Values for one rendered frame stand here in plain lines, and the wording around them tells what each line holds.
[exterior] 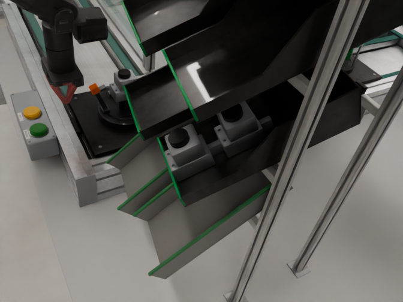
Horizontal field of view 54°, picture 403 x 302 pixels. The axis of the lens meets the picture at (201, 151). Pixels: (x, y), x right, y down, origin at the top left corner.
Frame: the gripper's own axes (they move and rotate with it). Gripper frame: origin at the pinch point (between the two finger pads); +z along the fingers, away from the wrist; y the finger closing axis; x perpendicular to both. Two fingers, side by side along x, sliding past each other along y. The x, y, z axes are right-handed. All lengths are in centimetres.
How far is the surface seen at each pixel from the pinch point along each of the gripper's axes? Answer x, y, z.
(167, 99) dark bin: -11.3, -27.9, -17.5
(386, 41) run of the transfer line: -128, 7, 7
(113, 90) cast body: -11.2, -1.1, -1.1
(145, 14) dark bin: -8.2, -24.0, -31.8
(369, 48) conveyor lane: -119, 7, 9
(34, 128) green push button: 7.8, 1.3, 7.5
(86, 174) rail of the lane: 1.1, -16.3, 8.7
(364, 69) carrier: -98, -9, 5
